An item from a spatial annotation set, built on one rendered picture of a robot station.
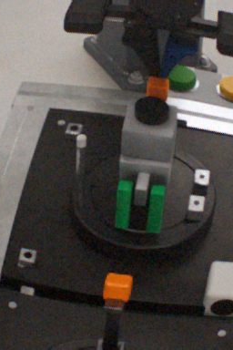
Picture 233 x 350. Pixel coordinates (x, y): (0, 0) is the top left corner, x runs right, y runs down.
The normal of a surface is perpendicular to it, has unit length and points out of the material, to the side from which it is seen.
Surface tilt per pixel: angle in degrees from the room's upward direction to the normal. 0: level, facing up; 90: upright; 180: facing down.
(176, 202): 0
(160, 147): 90
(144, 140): 90
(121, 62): 90
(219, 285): 0
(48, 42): 0
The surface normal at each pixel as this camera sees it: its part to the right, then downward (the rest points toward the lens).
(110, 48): -0.88, 0.31
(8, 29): 0.04, -0.71
